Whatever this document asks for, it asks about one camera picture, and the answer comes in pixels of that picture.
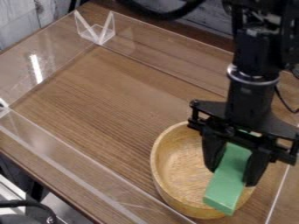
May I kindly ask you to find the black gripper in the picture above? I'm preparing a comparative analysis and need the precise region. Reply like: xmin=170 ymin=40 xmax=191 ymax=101
xmin=186 ymin=75 xmax=299 ymax=187

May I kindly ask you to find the green rectangular block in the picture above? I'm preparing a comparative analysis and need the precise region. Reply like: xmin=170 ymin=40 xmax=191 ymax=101
xmin=203 ymin=143 xmax=251 ymax=215

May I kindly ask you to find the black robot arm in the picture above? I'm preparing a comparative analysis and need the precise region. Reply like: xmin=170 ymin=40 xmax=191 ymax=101
xmin=189 ymin=0 xmax=299 ymax=186

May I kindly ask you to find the light wooden bowl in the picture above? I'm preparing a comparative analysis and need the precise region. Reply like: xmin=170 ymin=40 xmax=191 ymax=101
xmin=151 ymin=122 xmax=255 ymax=220

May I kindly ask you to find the clear acrylic enclosure wall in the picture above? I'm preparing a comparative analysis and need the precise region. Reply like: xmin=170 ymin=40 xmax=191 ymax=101
xmin=0 ymin=10 xmax=299 ymax=224

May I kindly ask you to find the black metal bracket with bolt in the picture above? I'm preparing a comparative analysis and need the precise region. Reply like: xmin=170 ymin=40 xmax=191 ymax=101
xmin=26 ymin=201 xmax=69 ymax=224

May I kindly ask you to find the black cable lower left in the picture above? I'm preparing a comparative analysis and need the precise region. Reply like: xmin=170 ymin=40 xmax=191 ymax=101
xmin=0 ymin=199 xmax=59 ymax=224

